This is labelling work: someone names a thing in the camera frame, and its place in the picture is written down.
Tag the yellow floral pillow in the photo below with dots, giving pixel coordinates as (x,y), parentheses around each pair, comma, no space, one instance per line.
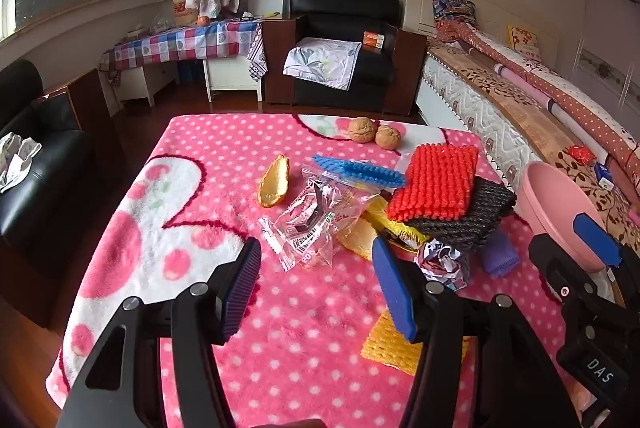
(525,40)

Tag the pink dotted quilt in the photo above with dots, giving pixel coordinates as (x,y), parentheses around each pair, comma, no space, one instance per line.
(550,77)

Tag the dark wooden side panel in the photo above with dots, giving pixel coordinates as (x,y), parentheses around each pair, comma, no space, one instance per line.
(277,57)

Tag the small orange box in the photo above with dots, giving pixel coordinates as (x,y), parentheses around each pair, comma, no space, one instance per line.
(374,40)

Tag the purple cloth piece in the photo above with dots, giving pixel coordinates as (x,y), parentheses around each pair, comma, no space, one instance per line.
(500,253)

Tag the checked tablecloth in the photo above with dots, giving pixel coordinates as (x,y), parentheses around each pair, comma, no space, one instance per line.
(180,45)

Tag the white wardrobe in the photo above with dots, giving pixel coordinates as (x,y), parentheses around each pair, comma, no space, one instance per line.
(610,32)

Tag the dark wooden side cabinet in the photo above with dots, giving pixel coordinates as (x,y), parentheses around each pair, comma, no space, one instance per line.
(405,72)

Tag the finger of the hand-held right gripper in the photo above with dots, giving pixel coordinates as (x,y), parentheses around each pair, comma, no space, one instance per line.
(555,268)
(595,238)

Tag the red packet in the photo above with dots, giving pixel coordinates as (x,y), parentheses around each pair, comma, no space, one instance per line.
(580,153)

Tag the long orange peel piece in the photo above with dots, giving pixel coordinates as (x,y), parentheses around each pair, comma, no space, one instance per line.
(272,180)

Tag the patterned hanging cloth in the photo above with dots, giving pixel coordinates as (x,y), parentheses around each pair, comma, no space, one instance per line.
(257,52)

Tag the pink polka dot blanket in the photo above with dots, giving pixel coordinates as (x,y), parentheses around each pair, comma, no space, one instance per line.
(310,358)

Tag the yellow gold wrapper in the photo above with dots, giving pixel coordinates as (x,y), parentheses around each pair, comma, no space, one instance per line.
(385,215)

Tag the brown paper bag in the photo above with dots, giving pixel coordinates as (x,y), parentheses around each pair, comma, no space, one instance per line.
(182,2)

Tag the white floral cushion cloth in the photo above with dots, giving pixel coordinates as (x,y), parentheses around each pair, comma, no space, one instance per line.
(322,57)

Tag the black leather sofa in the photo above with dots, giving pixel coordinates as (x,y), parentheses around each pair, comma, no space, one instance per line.
(35,167)

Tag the black foam net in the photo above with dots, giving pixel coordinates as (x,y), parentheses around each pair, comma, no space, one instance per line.
(475,213)

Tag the orange fruit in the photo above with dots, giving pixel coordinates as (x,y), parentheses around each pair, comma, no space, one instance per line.
(202,20)

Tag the clear plastic wrapper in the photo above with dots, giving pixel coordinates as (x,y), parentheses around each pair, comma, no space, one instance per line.
(305,223)

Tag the yellow foam net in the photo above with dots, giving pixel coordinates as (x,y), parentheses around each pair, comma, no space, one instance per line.
(382,343)

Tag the blue tissue pack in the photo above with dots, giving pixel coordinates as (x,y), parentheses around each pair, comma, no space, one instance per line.
(605,173)

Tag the white desk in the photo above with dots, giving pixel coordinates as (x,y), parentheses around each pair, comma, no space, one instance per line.
(225,75)

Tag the colourful printed pillow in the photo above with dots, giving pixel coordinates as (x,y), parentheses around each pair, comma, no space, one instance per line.
(455,10)

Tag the red foam net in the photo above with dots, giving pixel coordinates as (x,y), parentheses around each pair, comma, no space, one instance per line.
(435,180)

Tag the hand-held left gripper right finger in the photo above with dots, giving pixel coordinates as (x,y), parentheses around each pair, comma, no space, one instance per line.
(395,288)

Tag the foil wrapper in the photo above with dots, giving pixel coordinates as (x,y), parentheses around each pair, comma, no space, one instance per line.
(442,265)

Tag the blue foam net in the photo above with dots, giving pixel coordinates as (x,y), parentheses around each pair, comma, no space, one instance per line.
(357,170)

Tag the white quilted mattress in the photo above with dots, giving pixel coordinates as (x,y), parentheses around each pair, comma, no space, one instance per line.
(480,117)

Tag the black leather armchair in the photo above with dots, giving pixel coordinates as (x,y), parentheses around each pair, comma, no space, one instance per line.
(345,7)

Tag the pink plastic bucket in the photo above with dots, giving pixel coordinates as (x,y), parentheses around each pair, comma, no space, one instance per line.
(550,203)

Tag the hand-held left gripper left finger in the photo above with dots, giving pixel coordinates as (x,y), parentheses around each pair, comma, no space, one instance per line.
(242,288)

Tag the bed with leaf blanket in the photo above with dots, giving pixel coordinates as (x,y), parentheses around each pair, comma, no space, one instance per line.
(525,107)

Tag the walnut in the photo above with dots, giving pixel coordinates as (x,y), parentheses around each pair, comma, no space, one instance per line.
(361,129)
(388,136)

